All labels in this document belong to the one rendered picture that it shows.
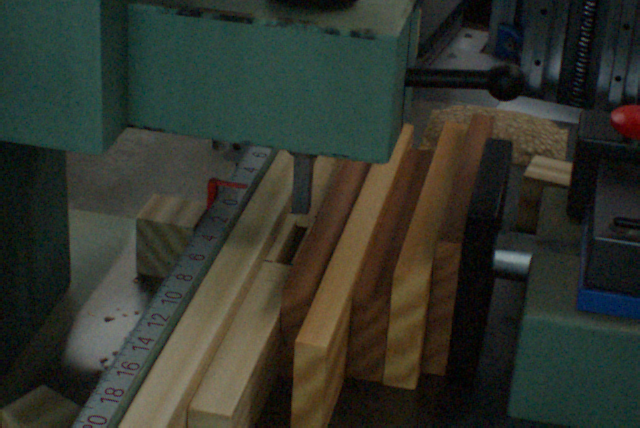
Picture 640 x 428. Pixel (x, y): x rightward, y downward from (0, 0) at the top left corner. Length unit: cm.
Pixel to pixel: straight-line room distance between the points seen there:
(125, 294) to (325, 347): 34
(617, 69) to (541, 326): 84
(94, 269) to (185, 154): 197
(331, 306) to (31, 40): 19
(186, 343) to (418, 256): 12
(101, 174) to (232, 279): 219
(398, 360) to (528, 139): 29
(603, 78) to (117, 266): 70
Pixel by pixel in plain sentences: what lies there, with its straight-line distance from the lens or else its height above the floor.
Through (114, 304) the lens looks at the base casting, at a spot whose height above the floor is 80.
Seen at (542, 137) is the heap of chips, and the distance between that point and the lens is 91.
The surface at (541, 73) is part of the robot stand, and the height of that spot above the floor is 75.
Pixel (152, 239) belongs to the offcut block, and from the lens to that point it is 91.
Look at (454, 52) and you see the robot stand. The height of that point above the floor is 73.
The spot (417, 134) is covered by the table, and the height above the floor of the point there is 90.
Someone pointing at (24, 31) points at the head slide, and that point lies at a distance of 63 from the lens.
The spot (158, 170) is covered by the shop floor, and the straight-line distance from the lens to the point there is 284.
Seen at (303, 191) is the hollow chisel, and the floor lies 96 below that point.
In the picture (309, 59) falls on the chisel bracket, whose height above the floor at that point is 105.
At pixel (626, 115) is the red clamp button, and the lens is 68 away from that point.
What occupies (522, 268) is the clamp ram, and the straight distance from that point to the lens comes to 67.
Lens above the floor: 129
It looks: 27 degrees down
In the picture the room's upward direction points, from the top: 3 degrees clockwise
